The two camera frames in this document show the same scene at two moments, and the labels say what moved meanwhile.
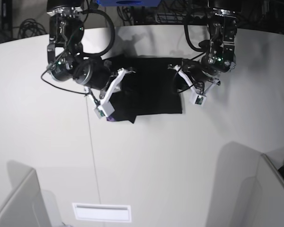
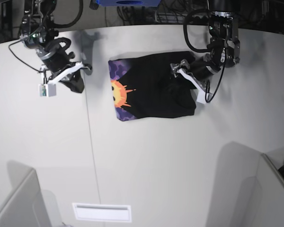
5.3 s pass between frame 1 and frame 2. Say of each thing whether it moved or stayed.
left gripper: moved
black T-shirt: moved
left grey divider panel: stayed
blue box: stayed
